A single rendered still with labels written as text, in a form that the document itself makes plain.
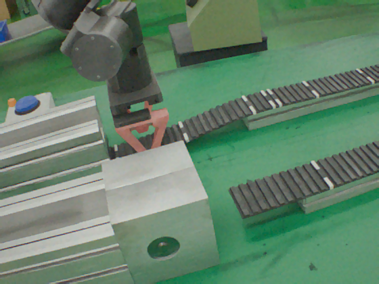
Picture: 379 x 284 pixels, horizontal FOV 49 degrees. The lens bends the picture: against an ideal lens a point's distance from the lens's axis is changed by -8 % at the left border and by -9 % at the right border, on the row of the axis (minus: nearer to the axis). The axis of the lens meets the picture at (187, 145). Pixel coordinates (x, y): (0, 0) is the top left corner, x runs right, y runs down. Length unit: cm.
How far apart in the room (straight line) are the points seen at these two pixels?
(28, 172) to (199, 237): 26
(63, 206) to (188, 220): 14
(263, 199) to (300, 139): 16
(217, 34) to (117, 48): 48
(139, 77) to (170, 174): 17
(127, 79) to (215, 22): 39
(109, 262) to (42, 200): 10
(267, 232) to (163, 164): 14
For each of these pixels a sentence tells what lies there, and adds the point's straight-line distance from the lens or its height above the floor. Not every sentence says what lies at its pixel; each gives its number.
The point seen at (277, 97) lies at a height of 81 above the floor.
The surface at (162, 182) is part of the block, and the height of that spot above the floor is 87.
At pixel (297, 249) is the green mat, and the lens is 47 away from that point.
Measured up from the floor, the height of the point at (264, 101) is 81.
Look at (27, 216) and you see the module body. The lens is 49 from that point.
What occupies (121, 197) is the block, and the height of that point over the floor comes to 87.
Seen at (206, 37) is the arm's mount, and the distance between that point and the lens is 92.
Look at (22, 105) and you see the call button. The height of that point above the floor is 85.
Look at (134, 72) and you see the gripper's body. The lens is 56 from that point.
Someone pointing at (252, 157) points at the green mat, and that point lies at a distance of 60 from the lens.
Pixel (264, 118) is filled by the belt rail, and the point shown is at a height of 79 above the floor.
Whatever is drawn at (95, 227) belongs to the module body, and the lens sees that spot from 42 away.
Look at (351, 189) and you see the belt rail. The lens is 53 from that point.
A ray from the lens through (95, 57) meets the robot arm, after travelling 48.
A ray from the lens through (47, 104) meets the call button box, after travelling 73.
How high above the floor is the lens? 114
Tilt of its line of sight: 34 degrees down
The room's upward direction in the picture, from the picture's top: 12 degrees counter-clockwise
